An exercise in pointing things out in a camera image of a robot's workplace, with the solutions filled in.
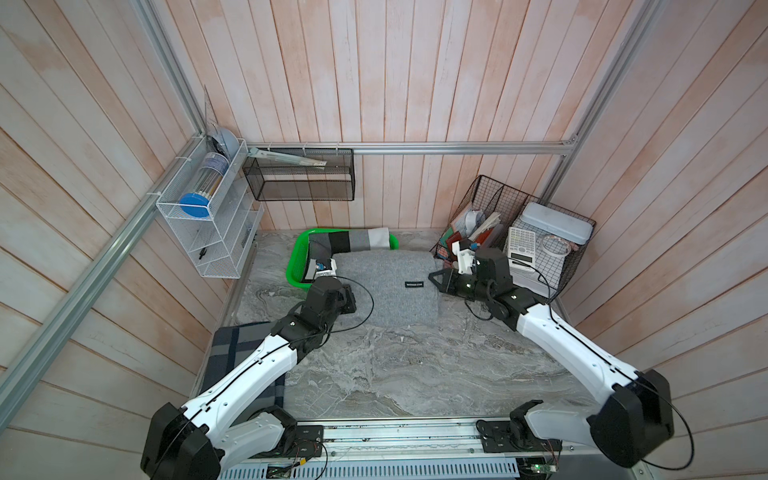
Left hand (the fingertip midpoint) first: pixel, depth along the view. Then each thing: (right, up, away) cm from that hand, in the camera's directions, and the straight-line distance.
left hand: (346, 286), depth 81 cm
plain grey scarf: (+12, 0, -3) cm, 13 cm away
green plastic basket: (-18, +7, +18) cm, 27 cm away
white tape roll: (+63, +11, +8) cm, 64 cm away
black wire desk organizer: (+51, +28, +30) cm, 66 cm away
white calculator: (+52, +12, +7) cm, 54 cm away
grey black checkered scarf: (-11, +12, +26) cm, 31 cm away
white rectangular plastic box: (+66, +18, +11) cm, 70 cm away
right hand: (+22, +5, 0) cm, 22 cm away
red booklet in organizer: (+45, +15, +23) cm, 53 cm away
